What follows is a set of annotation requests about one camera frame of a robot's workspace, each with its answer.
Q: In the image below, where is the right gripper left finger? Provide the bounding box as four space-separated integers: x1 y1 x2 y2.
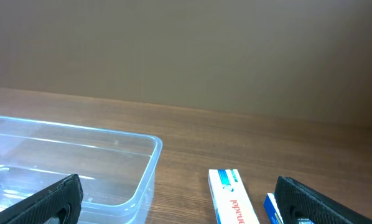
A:
0 174 83 224

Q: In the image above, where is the clear plastic container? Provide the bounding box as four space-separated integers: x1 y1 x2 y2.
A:
0 116 162 223

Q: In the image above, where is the white Panadol box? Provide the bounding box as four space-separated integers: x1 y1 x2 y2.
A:
208 169 259 224

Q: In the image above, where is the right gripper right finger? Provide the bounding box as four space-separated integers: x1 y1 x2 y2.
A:
274 176 372 224

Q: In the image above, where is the blue yellow VapoDrops box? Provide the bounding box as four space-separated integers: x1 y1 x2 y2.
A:
263 193 283 224

